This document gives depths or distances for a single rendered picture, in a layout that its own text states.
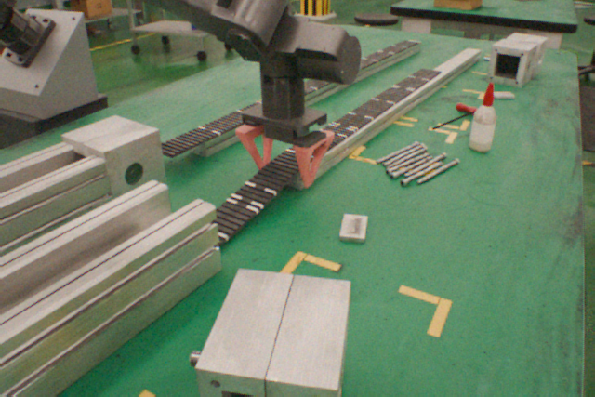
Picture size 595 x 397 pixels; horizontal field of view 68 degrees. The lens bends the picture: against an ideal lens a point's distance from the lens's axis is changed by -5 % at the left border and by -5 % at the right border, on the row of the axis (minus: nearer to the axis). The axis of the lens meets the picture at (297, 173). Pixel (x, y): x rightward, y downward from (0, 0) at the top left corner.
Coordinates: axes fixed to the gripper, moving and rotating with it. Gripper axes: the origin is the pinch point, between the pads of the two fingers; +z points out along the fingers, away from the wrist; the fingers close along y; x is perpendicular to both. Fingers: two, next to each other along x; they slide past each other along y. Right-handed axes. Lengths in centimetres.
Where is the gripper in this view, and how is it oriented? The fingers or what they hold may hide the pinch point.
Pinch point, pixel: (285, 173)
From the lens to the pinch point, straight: 65.9
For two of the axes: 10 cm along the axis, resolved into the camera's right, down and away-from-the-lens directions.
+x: 5.8, -3.8, 7.2
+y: 8.1, 2.5, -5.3
